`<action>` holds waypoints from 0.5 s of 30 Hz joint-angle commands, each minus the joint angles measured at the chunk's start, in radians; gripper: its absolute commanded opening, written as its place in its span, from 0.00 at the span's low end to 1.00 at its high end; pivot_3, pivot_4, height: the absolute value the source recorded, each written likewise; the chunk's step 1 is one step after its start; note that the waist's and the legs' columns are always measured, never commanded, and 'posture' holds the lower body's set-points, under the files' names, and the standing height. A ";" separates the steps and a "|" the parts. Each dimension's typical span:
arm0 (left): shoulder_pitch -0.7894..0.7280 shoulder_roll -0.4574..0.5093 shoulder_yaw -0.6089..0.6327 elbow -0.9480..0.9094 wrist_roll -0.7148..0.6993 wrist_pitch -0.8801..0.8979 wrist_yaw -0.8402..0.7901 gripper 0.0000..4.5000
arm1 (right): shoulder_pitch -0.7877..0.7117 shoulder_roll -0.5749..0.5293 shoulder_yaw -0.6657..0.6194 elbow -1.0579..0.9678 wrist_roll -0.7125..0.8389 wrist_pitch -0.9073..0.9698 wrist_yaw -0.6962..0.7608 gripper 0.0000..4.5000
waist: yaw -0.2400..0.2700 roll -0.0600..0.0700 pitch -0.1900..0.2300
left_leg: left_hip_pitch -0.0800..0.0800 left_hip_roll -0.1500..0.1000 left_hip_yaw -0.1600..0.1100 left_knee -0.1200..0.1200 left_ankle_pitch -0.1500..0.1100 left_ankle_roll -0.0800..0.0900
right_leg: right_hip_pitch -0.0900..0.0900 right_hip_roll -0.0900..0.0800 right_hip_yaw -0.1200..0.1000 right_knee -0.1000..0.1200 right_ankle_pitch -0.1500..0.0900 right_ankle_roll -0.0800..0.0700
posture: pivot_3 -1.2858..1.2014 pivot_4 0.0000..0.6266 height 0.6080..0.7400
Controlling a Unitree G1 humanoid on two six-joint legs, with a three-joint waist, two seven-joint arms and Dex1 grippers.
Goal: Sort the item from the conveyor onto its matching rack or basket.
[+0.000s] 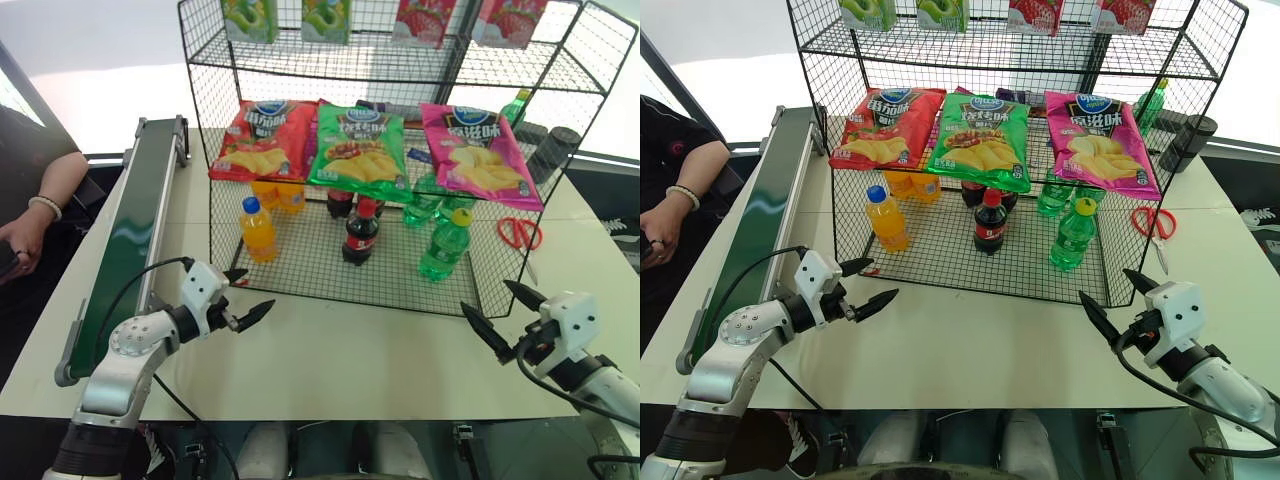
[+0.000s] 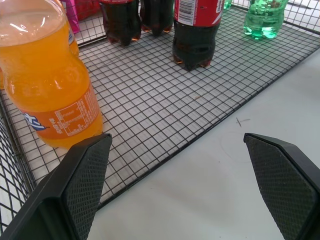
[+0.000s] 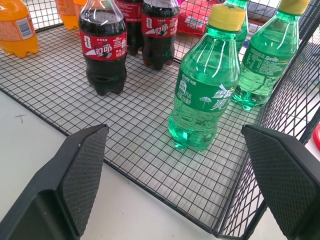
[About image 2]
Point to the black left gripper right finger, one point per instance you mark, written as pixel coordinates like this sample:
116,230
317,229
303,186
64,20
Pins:
282,185

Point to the pink snack package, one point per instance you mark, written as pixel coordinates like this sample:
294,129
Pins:
71,13

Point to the green soda plastic bottle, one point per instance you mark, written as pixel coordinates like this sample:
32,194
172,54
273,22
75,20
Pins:
265,18
227,4

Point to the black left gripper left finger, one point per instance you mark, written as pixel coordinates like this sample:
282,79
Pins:
75,190

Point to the cola bottle with red label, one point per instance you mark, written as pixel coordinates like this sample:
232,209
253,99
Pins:
196,32

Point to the dark cola plastic bottle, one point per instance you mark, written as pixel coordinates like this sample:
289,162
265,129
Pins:
157,16
121,22

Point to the orange soda plastic bottle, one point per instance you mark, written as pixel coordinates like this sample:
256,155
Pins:
73,43
47,80

